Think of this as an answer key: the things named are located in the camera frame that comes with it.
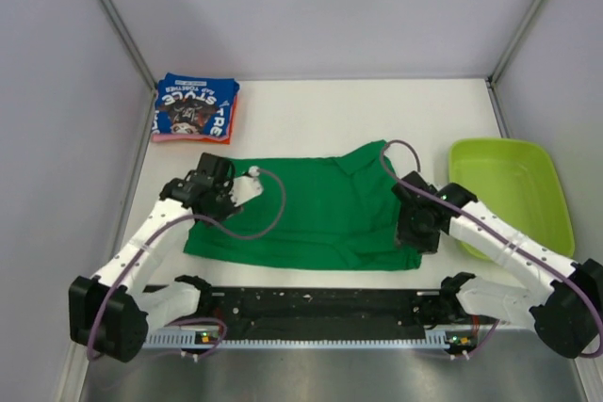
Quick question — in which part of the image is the green t-shirt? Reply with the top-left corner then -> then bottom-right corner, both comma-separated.
184,140 -> 421,271

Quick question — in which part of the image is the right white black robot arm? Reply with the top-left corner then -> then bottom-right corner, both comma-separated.
392,171 -> 602,359

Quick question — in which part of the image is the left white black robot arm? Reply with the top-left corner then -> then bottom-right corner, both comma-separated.
68,153 -> 263,362

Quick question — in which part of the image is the orange folded t-shirt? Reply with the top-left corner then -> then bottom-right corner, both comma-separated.
202,95 -> 238,145

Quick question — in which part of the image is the pink folded t-shirt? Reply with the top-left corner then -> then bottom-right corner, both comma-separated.
151,134 -> 208,143

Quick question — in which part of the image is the blue printed folded t-shirt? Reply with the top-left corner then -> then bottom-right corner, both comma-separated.
152,72 -> 240,135

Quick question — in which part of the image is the lime green plastic tray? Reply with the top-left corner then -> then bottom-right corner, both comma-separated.
448,137 -> 575,258

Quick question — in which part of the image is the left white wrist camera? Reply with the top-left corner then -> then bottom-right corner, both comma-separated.
229,166 -> 264,207

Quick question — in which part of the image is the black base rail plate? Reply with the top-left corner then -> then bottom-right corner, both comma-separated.
197,286 -> 472,341

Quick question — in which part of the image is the grey slotted cable duct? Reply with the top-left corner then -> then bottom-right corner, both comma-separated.
142,329 -> 475,350

